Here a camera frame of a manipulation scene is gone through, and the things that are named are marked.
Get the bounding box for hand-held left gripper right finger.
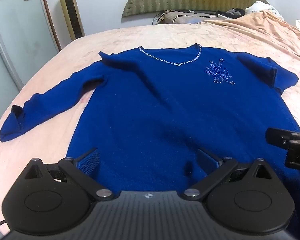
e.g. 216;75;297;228
181;148;276;201

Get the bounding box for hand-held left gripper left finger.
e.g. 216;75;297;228
24;148;115;201

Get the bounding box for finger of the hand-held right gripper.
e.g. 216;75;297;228
265;127;300;170

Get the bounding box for blue beaded sweater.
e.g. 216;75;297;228
0;43;300;198

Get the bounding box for dark clothes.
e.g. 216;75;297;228
215;8;246;18

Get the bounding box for peach blanket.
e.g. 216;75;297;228
197;9;300;85

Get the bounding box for pink bed sheet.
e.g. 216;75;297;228
0;21;300;230

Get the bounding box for glass door with flower stickers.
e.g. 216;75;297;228
0;0;63;92

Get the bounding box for gold tower fan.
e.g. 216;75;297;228
56;0;86;42

